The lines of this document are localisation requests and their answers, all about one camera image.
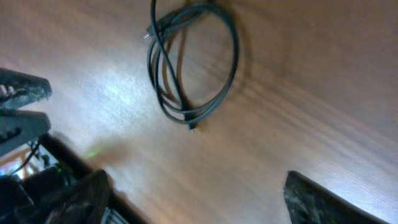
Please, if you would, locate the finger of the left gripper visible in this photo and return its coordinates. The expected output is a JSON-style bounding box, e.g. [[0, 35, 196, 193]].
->
[[1, 110, 51, 156], [1, 68, 52, 110]]

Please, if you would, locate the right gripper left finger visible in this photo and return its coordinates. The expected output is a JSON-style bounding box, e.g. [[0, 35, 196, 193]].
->
[[44, 170, 110, 224]]

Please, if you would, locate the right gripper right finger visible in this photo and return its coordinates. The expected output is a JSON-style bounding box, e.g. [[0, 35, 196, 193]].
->
[[284, 170, 385, 224]]

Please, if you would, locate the thick black USB cable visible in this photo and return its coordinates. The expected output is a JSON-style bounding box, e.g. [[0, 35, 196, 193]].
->
[[142, 0, 240, 131]]

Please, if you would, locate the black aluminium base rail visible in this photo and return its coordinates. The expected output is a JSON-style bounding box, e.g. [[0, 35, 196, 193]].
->
[[39, 133, 150, 224]]

